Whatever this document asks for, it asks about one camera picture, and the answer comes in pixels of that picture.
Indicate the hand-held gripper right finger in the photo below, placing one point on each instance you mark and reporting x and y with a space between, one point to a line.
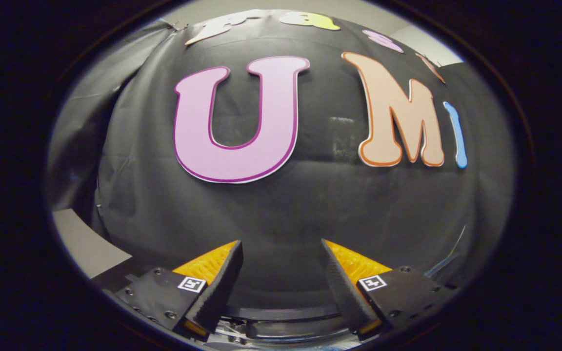
342 287

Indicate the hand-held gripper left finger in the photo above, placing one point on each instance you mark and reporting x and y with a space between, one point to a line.
220 287

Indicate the black backdrop cloth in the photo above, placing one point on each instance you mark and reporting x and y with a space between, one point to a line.
320 209

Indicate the white cabinet with black top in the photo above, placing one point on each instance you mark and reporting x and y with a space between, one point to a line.
86 243

